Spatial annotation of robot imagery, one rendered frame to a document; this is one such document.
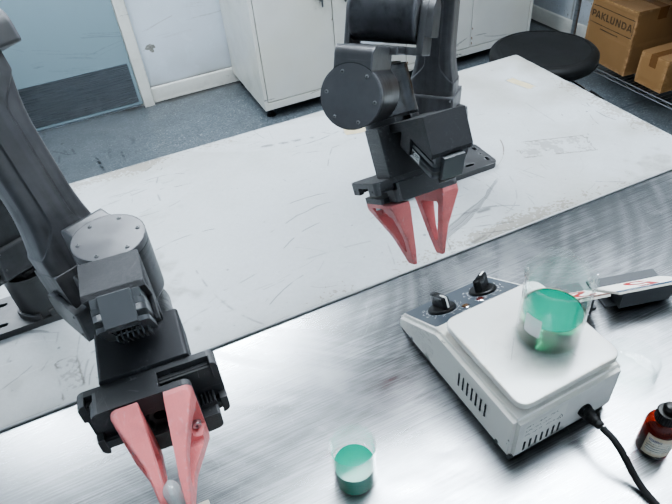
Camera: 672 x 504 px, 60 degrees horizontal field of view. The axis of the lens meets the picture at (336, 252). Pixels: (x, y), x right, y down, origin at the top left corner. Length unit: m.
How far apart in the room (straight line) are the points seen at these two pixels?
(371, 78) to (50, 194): 0.29
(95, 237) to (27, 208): 0.08
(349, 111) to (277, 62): 2.47
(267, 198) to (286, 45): 2.09
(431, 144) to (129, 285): 0.27
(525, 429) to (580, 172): 0.53
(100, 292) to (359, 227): 0.50
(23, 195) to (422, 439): 0.43
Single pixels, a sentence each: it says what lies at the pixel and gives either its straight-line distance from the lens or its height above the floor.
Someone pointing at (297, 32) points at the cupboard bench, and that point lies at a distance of 2.98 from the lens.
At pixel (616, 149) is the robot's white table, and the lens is 1.07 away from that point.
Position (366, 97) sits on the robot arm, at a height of 1.20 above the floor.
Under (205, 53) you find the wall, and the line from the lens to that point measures 3.50.
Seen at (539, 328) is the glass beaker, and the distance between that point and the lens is 0.56.
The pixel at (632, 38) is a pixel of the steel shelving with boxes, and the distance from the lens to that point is 3.16.
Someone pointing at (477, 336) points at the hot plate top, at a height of 0.99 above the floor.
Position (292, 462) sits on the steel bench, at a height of 0.90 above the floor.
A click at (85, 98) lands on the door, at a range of 3.46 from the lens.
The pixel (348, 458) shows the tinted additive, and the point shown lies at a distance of 0.58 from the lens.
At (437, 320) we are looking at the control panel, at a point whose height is 0.96.
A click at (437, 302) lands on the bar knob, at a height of 0.96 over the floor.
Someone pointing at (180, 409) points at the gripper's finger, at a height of 1.09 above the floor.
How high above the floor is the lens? 1.43
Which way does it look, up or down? 41 degrees down
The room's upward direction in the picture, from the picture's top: 6 degrees counter-clockwise
